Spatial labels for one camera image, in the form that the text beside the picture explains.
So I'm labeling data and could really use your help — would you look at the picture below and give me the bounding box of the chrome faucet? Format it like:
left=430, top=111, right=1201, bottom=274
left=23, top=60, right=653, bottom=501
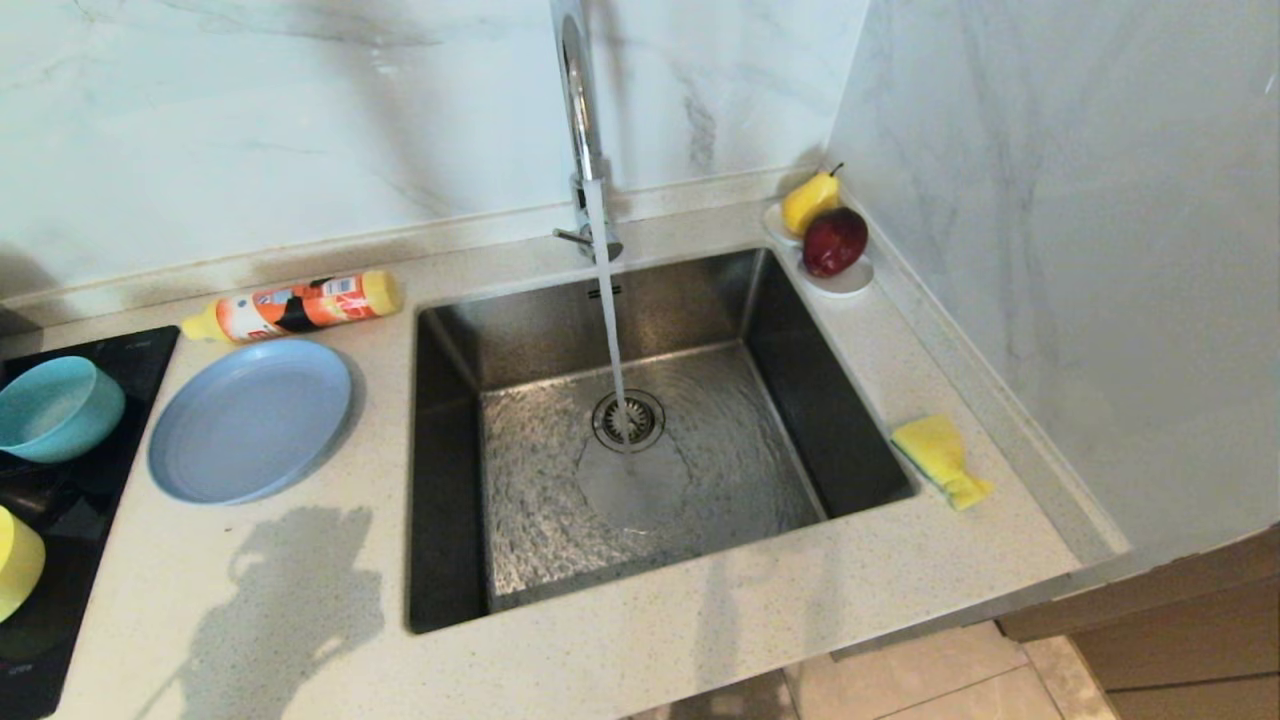
left=548, top=0, right=624, bottom=263

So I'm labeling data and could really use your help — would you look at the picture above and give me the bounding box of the yellow sponge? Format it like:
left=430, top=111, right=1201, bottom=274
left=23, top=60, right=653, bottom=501
left=891, top=414, right=995, bottom=512

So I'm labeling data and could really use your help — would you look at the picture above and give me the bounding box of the orange dish soap bottle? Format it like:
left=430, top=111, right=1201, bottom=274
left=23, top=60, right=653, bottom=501
left=181, top=270, right=403, bottom=345

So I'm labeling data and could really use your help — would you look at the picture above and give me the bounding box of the gray plate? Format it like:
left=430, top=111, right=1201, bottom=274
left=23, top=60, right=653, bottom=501
left=148, top=338, right=354, bottom=506

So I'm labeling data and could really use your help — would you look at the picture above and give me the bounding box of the teal bowl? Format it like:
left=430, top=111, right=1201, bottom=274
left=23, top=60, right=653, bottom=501
left=0, top=355, right=127, bottom=464

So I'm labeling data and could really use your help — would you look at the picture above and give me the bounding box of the yellow-green bowl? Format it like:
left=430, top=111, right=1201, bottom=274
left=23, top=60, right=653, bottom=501
left=0, top=508, right=47, bottom=623

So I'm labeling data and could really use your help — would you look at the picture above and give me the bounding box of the metal sink drain strainer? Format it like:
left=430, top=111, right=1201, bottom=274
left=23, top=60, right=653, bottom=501
left=591, top=388, right=667, bottom=454

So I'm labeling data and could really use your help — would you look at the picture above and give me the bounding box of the stainless steel sink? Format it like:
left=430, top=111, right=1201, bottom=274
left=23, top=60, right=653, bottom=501
left=403, top=247, right=916, bottom=636

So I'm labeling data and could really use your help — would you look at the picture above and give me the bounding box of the running water stream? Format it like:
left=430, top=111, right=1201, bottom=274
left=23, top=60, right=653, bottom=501
left=583, top=178, right=641, bottom=471

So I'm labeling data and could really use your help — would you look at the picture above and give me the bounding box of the small white fruit dish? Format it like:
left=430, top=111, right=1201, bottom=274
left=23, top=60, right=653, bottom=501
left=764, top=202, right=877, bottom=298

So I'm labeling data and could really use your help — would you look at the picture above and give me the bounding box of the dark red apple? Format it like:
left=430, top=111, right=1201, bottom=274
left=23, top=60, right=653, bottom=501
left=802, top=207, right=871, bottom=279

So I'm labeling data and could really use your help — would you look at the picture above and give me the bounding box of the yellow pear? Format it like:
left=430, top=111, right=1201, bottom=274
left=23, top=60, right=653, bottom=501
left=781, top=163, right=846, bottom=238

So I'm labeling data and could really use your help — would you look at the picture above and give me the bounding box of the light wooden cabinet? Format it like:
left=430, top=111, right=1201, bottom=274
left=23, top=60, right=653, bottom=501
left=1000, top=530, right=1280, bottom=720

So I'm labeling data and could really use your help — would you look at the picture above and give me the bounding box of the black induction cooktop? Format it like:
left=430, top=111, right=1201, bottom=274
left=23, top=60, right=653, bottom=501
left=0, top=325, right=181, bottom=720

